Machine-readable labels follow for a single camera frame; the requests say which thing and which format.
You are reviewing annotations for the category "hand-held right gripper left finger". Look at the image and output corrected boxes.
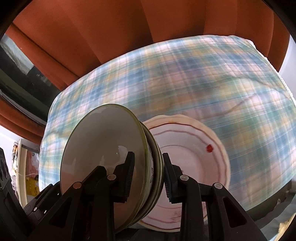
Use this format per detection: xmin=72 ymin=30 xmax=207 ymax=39
xmin=28 ymin=151 xmax=136 ymax=241

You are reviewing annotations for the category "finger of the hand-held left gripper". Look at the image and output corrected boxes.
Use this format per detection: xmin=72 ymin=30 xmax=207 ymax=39
xmin=24 ymin=182 xmax=62 ymax=229

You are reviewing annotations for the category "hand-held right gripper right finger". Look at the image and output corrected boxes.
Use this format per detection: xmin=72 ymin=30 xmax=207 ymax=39
xmin=162 ymin=152 xmax=267 ymax=241

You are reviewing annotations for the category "round yellow floral plate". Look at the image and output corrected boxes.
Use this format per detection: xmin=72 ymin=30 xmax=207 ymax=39
xmin=141 ymin=114 xmax=232 ymax=233

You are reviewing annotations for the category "yellow plastic crate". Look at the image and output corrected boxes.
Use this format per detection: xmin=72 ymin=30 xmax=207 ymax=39
xmin=25 ymin=177 xmax=40 ymax=196

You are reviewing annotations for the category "light wooden shelf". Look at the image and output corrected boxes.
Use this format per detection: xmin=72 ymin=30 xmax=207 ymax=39
xmin=17 ymin=138 xmax=30 ymax=207

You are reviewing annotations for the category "plaid pastel tablecloth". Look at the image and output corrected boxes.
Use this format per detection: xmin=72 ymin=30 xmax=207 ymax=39
xmin=38 ymin=35 xmax=295 ymax=211

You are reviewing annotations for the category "dark glass window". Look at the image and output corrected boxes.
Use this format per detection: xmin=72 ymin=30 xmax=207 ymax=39
xmin=0 ymin=32 xmax=60 ymax=121

